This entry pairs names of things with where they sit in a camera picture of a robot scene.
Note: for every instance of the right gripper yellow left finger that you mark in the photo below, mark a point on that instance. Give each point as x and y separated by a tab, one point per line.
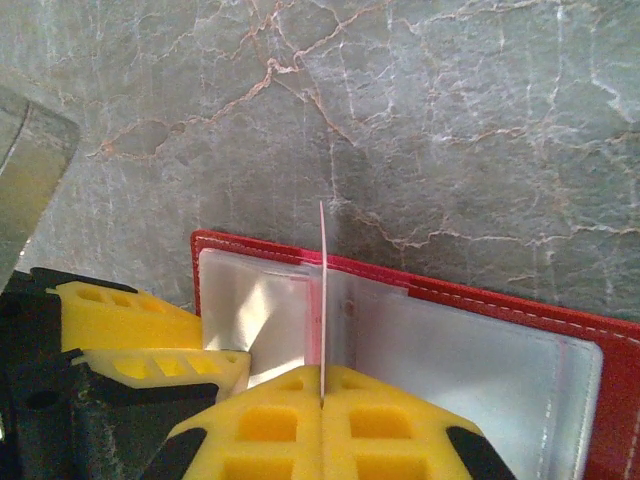
270	435

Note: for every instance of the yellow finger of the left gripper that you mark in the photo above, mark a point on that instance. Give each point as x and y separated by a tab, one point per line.
130	325
225	367

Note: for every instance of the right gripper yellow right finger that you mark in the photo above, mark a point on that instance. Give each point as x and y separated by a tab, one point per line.
380	435

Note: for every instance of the red card holder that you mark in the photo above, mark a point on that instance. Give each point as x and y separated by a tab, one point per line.
450	360

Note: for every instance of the white card with red corner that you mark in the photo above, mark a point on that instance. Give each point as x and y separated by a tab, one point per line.
324	300

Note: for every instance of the aluminium side rail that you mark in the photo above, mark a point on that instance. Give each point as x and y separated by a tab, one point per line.
30	175

